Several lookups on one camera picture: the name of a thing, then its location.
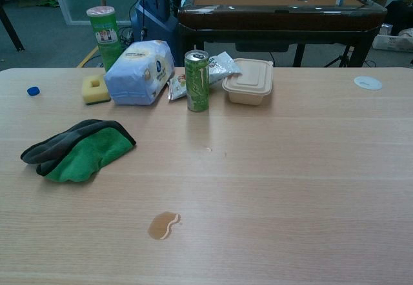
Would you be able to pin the blue bottle cap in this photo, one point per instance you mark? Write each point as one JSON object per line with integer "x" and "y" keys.
{"x": 33, "y": 91}

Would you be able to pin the green chips tube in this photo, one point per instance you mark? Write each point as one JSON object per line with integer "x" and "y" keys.
{"x": 106, "y": 36}

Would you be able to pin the dark wooden mahjong table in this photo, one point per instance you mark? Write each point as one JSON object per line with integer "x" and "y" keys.
{"x": 277, "y": 17}

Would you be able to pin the brown liquid spill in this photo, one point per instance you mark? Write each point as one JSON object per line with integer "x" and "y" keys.
{"x": 161, "y": 227}

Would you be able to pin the blue machine stand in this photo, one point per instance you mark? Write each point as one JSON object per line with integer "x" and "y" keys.
{"x": 155, "y": 7}

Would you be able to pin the white cardboard box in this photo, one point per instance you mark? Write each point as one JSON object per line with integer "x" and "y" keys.
{"x": 392, "y": 42}

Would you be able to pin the green energy drink can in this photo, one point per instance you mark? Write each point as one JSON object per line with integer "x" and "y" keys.
{"x": 197, "y": 83}

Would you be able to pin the green and black cloth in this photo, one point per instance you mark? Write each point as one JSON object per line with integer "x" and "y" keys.
{"x": 87, "y": 156}

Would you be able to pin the small green snack packet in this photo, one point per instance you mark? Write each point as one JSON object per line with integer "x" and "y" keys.
{"x": 177, "y": 86}

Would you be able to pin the beige lidded food container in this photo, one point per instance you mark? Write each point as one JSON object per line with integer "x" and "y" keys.
{"x": 250, "y": 82}

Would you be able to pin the yellow sponge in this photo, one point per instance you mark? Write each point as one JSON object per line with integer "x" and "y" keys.
{"x": 94, "y": 88}

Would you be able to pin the black tripod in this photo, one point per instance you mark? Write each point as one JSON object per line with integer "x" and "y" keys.
{"x": 342, "y": 57}

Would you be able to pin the silver snack bag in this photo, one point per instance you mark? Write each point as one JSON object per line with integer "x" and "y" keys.
{"x": 222, "y": 67}

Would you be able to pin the white tissue pack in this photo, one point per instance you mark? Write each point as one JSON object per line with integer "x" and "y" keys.
{"x": 138, "y": 73}

